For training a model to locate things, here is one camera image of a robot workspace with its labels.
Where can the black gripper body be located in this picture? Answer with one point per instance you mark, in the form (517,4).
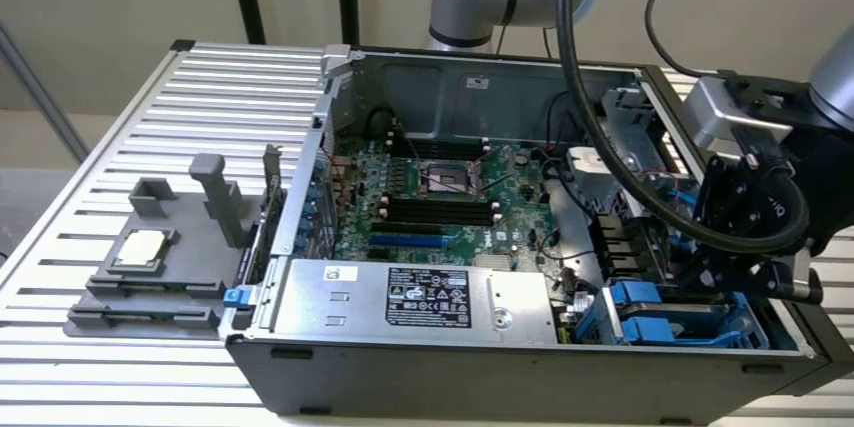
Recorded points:
(794,182)

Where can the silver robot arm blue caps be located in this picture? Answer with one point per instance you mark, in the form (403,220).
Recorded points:
(467,2)

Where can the blue disk bay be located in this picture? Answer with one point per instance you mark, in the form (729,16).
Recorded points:
(661,317)

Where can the black RAM slot bank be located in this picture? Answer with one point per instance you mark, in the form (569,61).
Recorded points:
(440,211)
(440,147)

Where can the blue expansion slot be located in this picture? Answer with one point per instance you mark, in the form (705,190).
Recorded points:
(407,240)

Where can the metal drive cage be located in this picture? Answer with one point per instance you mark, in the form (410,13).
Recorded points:
(630,137)

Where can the small silver heat sink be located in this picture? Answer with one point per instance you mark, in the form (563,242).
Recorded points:
(497,262)

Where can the black open PC case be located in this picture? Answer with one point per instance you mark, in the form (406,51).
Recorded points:
(507,377)

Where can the green motherboard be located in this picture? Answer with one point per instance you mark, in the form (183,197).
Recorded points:
(454,227)

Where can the CPU socket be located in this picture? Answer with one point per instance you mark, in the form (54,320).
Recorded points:
(449,177)

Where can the silver power supply unit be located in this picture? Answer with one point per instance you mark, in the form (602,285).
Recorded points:
(400,302)

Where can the silver case corner latch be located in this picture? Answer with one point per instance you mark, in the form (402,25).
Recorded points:
(336,61)

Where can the blue case latch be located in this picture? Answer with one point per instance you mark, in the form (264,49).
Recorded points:
(236,298)

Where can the grey parts rack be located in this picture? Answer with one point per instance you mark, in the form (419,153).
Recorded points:
(174,272)

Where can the silver CPU chip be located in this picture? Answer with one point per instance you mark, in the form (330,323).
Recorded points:
(146,247)

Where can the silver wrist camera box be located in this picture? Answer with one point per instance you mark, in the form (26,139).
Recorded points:
(727,114)

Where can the grey metal frame bar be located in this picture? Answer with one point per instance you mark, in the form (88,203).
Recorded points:
(40,92)

